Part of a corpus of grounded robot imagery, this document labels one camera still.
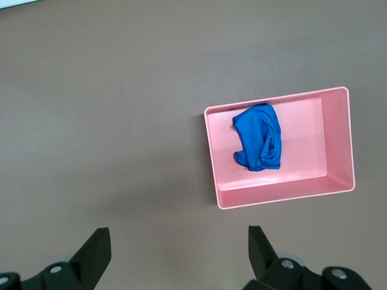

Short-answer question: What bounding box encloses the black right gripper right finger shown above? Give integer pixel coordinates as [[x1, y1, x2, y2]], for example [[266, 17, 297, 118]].
[[241, 225, 372, 290]]

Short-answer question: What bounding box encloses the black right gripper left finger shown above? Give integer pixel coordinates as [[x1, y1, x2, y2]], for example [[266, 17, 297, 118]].
[[0, 227, 112, 290]]

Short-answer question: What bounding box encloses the blue microfiber cloth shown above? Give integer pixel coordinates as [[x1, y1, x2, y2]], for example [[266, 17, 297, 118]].
[[232, 103, 283, 172]]

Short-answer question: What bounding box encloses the pink plastic bin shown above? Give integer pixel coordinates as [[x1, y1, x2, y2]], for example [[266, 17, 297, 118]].
[[203, 86, 356, 211]]

